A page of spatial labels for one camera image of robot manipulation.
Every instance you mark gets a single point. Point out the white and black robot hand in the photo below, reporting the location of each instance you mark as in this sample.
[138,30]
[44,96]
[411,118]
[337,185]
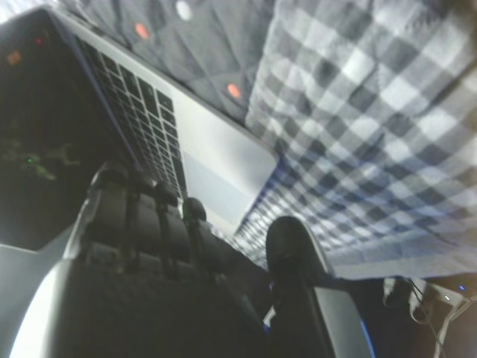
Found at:
[156,298]

